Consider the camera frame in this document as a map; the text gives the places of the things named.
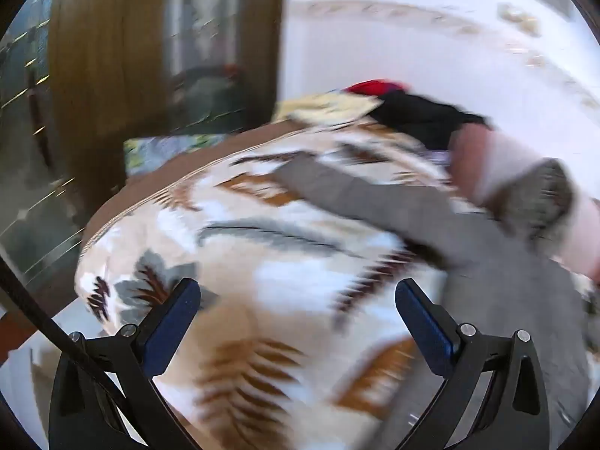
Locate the pale yellow cloth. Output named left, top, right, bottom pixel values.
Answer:
left=276, top=93, right=376, bottom=125

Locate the black cloth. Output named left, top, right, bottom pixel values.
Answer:
left=370, top=89, right=493, bottom=151

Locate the green patterned cloth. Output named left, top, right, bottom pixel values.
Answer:
left=123, top=133, right=230, bottom=181

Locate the grey quilted hooded jacket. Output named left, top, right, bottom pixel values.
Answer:
left=272, top=152, right=594, bottom=450

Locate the black cable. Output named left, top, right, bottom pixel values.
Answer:
left=0, top=258, right=141, bottom=450

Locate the red cloth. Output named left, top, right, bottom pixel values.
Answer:
left=342, top=79, right=411, bottom=97

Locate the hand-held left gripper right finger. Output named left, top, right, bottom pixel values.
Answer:
left=394, top=277, right=550, bottom=450

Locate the leaf print blanket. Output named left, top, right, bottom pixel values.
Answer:
left=75, top=119, right=600, bottom=450

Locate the wooden door with patterned glass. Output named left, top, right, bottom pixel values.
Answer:
left=0, top=0, right=288, bottom=291

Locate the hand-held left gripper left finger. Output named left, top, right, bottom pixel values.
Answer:
left=49, top=277, right=202, bottom=450

